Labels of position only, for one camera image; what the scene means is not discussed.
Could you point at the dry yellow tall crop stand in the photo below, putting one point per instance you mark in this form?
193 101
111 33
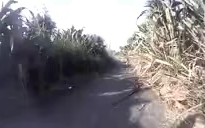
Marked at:
176 50

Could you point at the grey asphalt path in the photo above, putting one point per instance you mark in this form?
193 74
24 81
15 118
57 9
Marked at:
100 106

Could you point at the dark green tall crop stand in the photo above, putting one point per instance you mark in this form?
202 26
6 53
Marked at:
40 56

